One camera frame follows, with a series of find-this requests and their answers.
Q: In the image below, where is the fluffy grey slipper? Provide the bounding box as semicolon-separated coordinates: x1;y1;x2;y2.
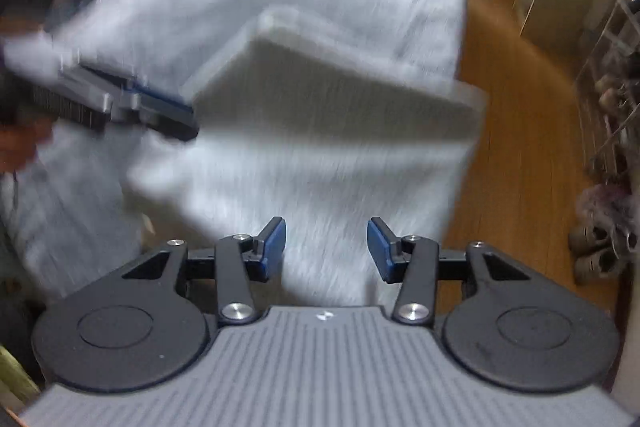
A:
575;184;636;228

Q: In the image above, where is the metal shoe rack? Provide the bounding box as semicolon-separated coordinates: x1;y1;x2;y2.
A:
575;0;640;188

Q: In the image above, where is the person's left hand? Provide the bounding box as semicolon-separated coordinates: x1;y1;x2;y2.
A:
0;117;53;172

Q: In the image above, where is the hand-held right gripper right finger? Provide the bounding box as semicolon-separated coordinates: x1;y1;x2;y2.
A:
366;217;532;327

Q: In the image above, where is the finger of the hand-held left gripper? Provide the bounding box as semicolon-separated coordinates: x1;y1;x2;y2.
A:
112;109;201;142
112;74;196;120

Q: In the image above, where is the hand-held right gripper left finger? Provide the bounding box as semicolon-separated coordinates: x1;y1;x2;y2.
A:
120;217;288;327

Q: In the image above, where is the grey sneaker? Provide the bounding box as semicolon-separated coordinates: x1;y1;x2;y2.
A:
570;219;626;255
575;247;636;285

